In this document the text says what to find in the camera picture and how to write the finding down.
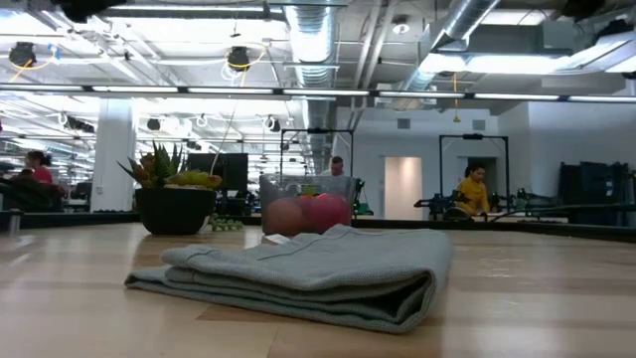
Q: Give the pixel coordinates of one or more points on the pink toy peach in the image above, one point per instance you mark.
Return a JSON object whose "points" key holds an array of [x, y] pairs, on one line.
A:
{"points": [[284, 217]]}

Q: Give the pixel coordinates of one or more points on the magenta toy fruit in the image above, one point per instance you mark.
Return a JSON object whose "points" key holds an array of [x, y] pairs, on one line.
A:
{"points": [[330, 211]]}

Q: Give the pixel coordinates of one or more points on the black background robot arm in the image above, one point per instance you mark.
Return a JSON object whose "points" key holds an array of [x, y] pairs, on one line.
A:
{"points": [[522, 199], [437, 204]]}

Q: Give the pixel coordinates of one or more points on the grey translucent tupperware container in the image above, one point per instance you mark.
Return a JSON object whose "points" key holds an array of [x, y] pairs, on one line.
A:
{"points": [[308, 181]]}

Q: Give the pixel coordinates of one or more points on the long ceiling light strip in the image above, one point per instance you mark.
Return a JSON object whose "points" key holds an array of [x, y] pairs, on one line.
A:
{"points": [[149, 90]]}

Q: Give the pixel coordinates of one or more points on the white pillar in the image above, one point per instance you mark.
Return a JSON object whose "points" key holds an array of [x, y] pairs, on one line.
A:
{"points": [[113, 154]]}

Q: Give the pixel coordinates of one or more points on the person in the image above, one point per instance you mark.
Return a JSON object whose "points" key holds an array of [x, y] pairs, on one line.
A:
{"points": [[474, 191], [337, 166], [40, 169]]}

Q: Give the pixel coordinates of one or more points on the black cabinets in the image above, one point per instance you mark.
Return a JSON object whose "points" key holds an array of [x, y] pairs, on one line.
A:
{"points": [[596, 184]]}

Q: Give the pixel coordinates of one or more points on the black background monitor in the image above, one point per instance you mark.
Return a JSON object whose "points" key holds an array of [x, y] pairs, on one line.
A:
{"points": [[228, 171]]}

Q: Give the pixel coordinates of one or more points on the succulent plant in black pot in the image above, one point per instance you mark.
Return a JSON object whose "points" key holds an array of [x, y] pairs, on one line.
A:
{"points": [[174, 209]]}

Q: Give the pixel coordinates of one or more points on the white door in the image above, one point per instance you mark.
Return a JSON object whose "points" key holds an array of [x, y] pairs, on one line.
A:
{"points": [[402, 186]]}

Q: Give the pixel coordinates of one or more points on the grey folded towel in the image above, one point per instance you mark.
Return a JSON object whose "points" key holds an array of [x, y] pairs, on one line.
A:
{"points": [[308, 268]]}

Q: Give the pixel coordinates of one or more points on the slanted silver duct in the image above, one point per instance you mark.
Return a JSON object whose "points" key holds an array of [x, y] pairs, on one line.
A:
{"points": [[437, 40]]}

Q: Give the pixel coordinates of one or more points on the silver metal post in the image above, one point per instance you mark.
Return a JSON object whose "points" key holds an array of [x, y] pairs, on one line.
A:
{"points": [[14, 221]]}

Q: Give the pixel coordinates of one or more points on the silver ventilation duct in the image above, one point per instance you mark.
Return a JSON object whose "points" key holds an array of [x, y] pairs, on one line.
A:
{"points": [[313, 45]]}

